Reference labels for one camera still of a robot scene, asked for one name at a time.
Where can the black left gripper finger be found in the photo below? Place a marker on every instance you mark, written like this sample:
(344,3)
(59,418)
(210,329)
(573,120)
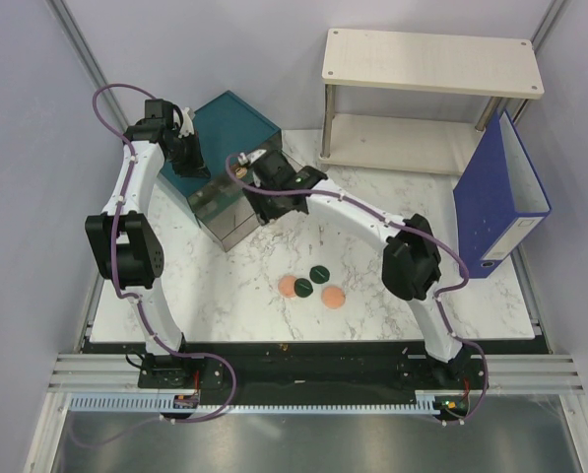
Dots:
(202,171)
(182,172)

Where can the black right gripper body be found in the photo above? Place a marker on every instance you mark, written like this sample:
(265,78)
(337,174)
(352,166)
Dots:
(265,208)

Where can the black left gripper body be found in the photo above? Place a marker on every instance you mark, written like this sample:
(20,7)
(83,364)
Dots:
(187,150)

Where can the teal drawer organizer box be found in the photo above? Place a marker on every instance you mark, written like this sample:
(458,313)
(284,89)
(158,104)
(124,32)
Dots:
(225,126)

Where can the dark green puff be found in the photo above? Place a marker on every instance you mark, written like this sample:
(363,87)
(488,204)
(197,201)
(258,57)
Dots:
(303,288)
(319,274)

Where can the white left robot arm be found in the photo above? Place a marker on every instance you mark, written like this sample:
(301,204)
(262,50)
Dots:
(125,246)

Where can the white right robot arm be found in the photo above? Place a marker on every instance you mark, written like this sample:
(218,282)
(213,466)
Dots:
(410,255)

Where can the peach sponge left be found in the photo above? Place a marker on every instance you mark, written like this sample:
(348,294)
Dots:
(286,286)

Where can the peach sponge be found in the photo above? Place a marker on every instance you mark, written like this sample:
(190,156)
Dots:
(333,297)
(286,286)

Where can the peach sponge right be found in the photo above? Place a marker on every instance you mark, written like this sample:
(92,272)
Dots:
(333,297)

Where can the beige two-tier shelf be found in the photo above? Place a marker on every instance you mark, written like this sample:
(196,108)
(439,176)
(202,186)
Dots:
(432,66)

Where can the blue lever arch binder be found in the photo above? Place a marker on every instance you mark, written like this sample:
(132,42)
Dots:
(499,199)

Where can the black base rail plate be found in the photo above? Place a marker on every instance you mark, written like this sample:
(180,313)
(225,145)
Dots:
(410,372)

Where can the light blue cable duct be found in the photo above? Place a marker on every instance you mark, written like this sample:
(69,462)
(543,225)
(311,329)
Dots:
(173,404)

